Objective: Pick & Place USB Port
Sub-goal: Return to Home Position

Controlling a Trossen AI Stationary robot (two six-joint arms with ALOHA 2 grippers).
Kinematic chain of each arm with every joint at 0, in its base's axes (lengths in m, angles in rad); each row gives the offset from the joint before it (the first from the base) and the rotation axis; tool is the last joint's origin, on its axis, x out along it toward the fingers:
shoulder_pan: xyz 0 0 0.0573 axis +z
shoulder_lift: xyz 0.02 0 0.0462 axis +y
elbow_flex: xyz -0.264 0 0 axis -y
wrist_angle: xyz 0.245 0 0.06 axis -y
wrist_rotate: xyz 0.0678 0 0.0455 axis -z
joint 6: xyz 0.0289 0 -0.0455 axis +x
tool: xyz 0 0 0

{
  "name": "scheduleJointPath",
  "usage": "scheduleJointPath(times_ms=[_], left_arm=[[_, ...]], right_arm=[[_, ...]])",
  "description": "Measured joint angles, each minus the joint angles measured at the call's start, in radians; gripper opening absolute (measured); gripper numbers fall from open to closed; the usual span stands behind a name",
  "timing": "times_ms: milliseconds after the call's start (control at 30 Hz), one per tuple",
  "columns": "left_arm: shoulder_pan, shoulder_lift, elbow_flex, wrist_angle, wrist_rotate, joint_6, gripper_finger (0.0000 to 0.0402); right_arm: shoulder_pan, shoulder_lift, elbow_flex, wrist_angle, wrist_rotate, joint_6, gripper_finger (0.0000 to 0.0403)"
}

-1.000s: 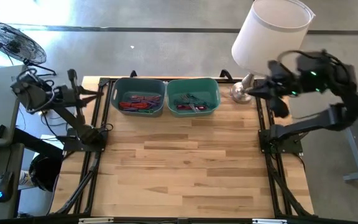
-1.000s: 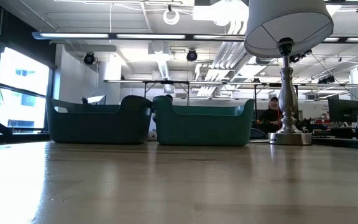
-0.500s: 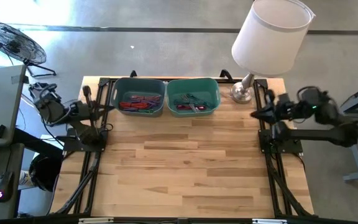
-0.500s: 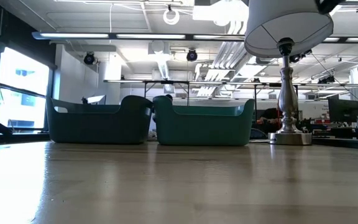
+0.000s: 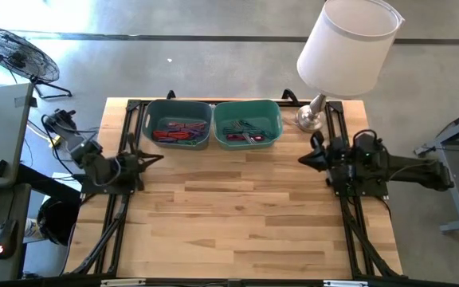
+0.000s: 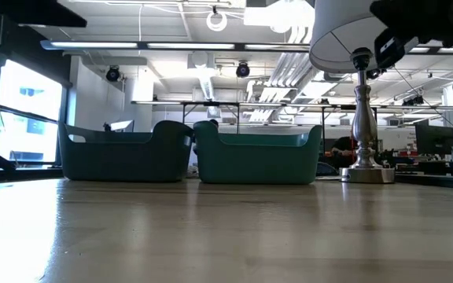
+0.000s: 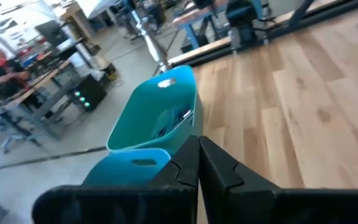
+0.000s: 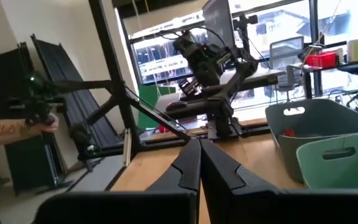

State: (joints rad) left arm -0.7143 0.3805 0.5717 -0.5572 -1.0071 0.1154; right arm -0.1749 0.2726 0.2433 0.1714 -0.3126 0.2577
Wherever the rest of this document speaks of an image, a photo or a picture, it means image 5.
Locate black white braided USB cable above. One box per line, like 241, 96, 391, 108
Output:
233, 119, 257, 145

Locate black computer mouse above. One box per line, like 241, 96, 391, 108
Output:
0, 218, 19, 260

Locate grey metal desk leg frame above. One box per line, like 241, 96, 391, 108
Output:
414, 101, 459, 234

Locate magenta braided USB cable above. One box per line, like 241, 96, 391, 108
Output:
224, 134, 265, 143

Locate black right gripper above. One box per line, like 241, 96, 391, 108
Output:
299, 131, 352, 187

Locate light teal plastic bin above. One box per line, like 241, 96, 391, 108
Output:
212, 99, 284, 151

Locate black round stool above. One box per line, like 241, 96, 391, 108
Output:
37, 196, 82, 247

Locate black aluminium table frame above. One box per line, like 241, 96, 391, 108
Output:
64, 98, 406, 287

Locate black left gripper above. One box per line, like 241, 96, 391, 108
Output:
117, 134, 165, 183

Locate silver metal bracket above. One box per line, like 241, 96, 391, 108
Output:
100, 278, 147, 287
324, 280, 370, 287

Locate dark teal plastic bin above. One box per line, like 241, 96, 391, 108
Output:
141, 98, 214, 151

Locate black floor fan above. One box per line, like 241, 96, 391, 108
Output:
0, 26, 73, 100

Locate small white printed item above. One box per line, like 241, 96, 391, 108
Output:
24, 217, 47, 242

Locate white shade silver table lamp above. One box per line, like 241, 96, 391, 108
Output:
295, 0, 406, 135

